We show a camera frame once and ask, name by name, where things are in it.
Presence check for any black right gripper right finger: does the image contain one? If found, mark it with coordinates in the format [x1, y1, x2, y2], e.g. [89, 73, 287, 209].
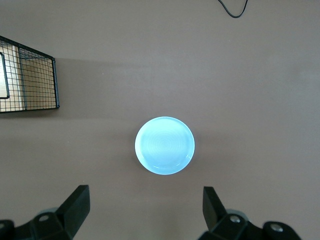
[198, 186, 263, 240]

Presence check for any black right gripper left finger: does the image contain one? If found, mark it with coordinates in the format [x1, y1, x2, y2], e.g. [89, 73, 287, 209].
[14, 184, 91, 240]

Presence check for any light blue round plate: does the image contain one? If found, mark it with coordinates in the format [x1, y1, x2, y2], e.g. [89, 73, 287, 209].
[134, 116, 196, 176]

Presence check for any wooden tray with wire sides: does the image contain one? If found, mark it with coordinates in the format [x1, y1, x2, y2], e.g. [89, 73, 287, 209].
[0, 34, 61, 115]

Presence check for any black looped cable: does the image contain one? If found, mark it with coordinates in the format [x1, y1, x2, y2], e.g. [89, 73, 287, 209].
[217, 0, 250, 19]

